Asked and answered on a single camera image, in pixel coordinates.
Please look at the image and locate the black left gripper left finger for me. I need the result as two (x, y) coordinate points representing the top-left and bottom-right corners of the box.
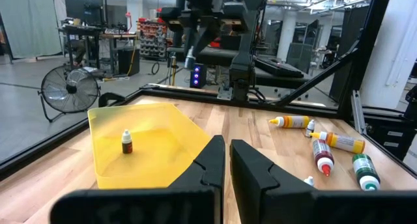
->
(50, 135), (227, 224)

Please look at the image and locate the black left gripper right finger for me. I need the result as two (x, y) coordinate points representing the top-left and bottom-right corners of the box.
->
(229, 139), (417, 224)

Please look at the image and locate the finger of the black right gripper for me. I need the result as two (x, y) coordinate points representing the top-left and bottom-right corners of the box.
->
(191, 20), (223, 57)
(180, 21), (196, 54)

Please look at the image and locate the large red food coloring bottle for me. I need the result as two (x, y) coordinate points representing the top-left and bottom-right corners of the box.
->
(311, 138), (336, 177)

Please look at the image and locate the large yellow food coloring bottle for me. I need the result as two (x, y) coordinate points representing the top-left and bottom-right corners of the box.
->
(268, 115), (311, 130)
(309, 131), (366, 154)

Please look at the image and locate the large green food coloring bottle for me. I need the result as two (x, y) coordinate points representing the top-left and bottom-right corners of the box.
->
(351, 153), (381, 191)

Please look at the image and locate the dark grey desk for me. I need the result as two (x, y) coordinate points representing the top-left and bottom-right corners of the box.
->
(165, 46), (326, 90)

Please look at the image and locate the parts bin rack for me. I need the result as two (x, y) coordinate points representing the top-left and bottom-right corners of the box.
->
(138, 18), (169, 61)

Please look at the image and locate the computer tower with purple lights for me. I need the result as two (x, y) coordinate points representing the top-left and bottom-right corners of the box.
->
(190, 63), (207, 89)

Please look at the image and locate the yellow translucent plastic bin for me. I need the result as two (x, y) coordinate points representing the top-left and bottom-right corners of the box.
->
(87, 102), (212, 189)

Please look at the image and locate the black cabinet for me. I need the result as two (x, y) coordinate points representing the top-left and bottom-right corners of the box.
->
(117, 47), (141, 76)

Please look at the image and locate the wooden workshop desk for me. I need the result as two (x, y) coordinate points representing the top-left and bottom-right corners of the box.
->
(58, 25), (139, 75)

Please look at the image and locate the black computer monitor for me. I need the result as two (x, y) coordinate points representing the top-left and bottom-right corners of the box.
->
(63, 0), (106, 27)

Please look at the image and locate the black floor fan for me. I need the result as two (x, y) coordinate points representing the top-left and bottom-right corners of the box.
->
(36, 63), (102, 123)

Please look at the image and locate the grey curtain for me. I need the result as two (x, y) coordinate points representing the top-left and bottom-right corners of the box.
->
(0, 0), (63, 59)

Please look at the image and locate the black aluminium rig frame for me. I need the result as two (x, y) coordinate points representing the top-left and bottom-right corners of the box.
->
(0, 0), (417, 182)

